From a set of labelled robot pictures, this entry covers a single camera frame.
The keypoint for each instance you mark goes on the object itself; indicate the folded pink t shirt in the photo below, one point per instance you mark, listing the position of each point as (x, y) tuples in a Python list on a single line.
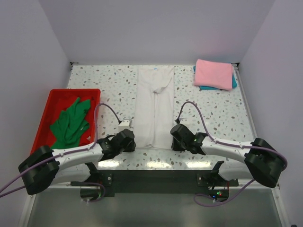
[(213, 74)]

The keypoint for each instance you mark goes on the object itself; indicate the red plastic bin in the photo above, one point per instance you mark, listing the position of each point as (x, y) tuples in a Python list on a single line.
[(61, 99)]

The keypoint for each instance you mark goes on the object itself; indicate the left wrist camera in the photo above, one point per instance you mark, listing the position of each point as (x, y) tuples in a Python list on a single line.
[(125, 124)]

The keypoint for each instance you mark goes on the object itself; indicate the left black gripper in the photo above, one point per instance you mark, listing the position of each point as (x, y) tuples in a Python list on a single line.
[(131, 148)]

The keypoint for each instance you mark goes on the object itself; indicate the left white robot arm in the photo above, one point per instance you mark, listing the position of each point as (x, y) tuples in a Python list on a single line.
[(46, 166)]

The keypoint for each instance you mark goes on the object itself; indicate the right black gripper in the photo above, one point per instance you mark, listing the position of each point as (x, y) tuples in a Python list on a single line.
[(174, 147)]

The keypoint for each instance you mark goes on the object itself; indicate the green t shirt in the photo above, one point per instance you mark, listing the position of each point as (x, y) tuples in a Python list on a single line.
[(71, 125)]

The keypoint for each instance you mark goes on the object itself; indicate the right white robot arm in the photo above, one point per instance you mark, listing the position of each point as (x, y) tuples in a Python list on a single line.
[(263, 163)]

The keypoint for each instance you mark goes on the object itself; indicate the white t shirt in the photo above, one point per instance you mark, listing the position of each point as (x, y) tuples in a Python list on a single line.
[(154, 108)]

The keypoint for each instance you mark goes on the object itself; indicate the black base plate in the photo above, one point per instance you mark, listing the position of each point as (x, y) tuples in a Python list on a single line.
[(157, 181)]

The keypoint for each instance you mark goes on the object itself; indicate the folded teal t shirt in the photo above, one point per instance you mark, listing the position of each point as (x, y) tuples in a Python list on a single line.
[(234, 79)]

